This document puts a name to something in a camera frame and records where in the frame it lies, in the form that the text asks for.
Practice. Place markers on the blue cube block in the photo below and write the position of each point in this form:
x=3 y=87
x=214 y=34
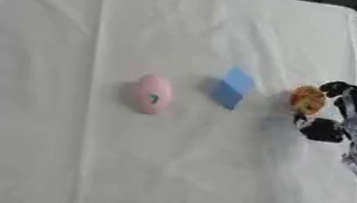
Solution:
x=233 y=87

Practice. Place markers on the pink toy peach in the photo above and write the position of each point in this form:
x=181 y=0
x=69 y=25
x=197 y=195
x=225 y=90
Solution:
x=152 y=94

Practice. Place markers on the orange yellow toy fruit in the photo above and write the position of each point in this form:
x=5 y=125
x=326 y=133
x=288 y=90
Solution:
x=308 y=99

